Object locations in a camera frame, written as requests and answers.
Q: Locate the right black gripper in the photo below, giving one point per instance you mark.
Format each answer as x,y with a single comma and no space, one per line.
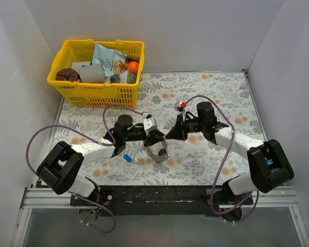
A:
182,127

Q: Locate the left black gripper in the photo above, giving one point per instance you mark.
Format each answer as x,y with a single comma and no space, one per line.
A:
149,137

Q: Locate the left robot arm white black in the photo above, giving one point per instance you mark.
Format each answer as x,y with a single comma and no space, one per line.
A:
59,170

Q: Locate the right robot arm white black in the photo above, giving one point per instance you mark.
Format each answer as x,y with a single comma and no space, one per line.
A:
268,165

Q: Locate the loose blue key tag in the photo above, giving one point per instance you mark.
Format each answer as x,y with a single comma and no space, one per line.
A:
129,159

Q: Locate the floral table mat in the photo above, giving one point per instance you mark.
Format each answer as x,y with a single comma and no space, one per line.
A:
195,161

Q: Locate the yellow plastic basket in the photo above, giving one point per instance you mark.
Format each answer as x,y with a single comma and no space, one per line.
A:
114,90

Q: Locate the green item in basket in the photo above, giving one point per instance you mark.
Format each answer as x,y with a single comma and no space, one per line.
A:
131,78

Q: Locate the orange fruit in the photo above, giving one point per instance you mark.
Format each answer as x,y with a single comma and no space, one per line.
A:
133,67

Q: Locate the light blue snack bag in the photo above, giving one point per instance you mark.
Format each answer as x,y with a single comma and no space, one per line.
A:
112,61

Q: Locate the grey paper cup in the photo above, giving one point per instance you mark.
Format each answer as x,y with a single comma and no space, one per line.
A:
92,74

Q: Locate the brown round pastry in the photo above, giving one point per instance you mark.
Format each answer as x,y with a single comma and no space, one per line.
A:
67,74

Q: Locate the white paper in basket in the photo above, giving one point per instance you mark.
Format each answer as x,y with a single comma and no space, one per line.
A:
78,65

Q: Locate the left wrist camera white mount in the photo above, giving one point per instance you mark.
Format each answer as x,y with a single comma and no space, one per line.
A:
149,124

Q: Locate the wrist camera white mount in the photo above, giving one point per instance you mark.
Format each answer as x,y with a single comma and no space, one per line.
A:
149,124
180,108

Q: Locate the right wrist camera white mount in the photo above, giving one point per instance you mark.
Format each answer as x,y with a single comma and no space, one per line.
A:
180,108

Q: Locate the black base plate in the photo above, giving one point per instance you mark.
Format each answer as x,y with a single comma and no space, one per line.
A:
155,200

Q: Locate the aluminium frame rail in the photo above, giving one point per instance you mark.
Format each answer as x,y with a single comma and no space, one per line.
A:
283,196

